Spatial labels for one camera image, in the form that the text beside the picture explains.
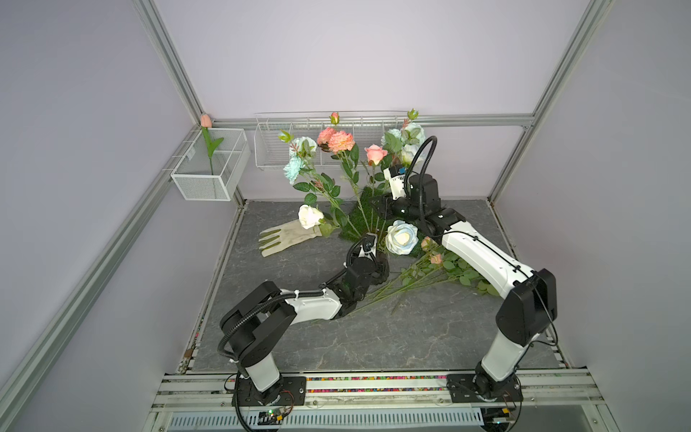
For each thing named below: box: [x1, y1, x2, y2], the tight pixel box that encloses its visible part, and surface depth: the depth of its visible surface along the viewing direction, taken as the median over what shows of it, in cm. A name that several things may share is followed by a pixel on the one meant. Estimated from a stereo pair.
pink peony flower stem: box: [355, 253, 500, 315], surface depth 96 cm
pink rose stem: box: [364, 144, 388, 217], surface depth 76 cm
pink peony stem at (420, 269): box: [372, 235, 449, 298], surface depth 96 cm
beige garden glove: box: [258, 220, 323, 258], surface depth 108 cm
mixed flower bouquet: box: [278, 108, 427, 256], surface depth 75 cm
